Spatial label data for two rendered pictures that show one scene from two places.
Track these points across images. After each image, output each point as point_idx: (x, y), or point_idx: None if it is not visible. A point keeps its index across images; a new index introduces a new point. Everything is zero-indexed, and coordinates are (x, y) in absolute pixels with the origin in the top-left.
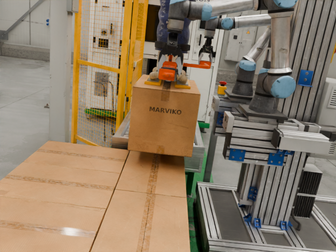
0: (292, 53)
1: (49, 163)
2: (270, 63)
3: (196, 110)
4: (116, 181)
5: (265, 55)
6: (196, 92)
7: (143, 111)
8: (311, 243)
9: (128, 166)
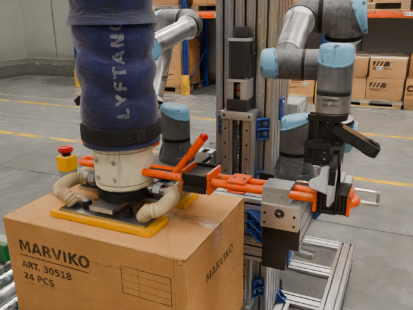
0: (275, 81)
1: None
2: (248, 102)
3: (242, 227)
4: None
5: (227, 91)
6: (232, 198)
7: (201, 292)
8: (308, 290)
9: None
